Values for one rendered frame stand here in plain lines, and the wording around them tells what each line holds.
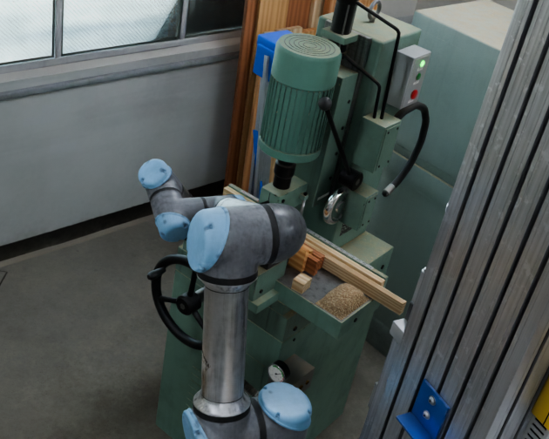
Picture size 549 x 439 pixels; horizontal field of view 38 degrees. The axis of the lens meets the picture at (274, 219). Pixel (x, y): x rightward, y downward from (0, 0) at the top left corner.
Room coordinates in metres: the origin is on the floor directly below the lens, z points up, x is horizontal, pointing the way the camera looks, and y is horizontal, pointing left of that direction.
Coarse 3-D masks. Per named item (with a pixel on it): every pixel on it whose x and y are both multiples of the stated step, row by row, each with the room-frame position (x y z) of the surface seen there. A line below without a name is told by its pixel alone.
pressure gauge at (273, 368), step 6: (270, 366) 1.68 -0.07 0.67; (276, 366) 1.67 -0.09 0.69; (282, 366) 1.67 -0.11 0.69; (270, 372) 1.68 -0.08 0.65; (276, 372) 1.67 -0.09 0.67; (282, 372) 1.65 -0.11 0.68; (288, 372) 1.67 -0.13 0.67; (270, 378) 1.67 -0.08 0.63; (276, 378) 1.67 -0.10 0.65; (282, 378) 1.65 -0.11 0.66
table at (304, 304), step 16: (288, 272) 1.83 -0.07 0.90; (304, 272) 1.84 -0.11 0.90; (320, 272) 1.86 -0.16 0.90; (288, 288) 1.75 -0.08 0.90; (320, 288) 1.78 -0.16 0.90; (256, 304) 1.69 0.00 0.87; (288, 304) 1.75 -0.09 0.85; (304, 304) 1.72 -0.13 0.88; (368, 304) 1.76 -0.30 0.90; (320, 320) 1.69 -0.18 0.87; (336, 320) 1.66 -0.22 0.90; (352, 320) 1.70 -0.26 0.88; (336, 336) 1.65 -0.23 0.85
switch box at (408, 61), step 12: (408, 48) 2.20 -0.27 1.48; (420, 48) 2.22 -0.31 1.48; (396, 60) 2.16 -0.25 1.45; (408, 60) 2.14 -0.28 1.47; (420, 60) 2.16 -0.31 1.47; (396, 72) 2.15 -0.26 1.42; (408, 72) 2.14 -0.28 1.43; (420, 72) 2.18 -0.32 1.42; (396, 84) 2.15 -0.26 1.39; (408, 84) 2.14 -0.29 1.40; (420, 84) 2.20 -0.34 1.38; (396, 96) 2.14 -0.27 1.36; (408, 96) 2.15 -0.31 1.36
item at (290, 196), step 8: (272, 184) 2.00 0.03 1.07; (296, 184) 2.03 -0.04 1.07; (304, 184) 2.04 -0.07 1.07; (264, 192) 1.97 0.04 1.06; (272, 192) 1.96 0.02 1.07; (280, 192) 1.96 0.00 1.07; (288, 192) 1.98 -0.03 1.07; (296, 192) 2.01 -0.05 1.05; (264, 200) 1.97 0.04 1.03; (272, 200) 1.95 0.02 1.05; (280, 200) 1.94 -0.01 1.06; (288, 200) 1.98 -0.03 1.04; (296, 200) 2.02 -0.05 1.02
